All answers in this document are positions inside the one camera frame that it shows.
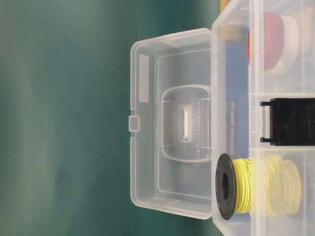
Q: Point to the clear plastic tool box lid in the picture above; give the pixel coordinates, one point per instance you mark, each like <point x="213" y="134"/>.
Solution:
<point x="170" y="123"/>

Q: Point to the blue box inside tool box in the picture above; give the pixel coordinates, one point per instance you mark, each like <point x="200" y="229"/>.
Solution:
<point x="237" y="100"/>

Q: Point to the clear plastic tool box base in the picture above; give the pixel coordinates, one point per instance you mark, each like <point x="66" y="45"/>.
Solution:
<point x="242" y="21"/>

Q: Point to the black tool box latch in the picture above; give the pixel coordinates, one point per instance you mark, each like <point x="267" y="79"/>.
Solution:
<point x="292" y="122"/>

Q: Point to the red tape roll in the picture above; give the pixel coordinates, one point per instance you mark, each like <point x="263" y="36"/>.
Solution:
<point x="273" y="25"/>

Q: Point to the white tape roll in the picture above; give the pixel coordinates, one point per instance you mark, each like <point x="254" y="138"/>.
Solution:
<point x="290" y="46"/>

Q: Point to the yellow wire spool black flange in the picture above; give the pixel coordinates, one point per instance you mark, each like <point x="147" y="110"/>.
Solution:
<point x="282" y="190"/>

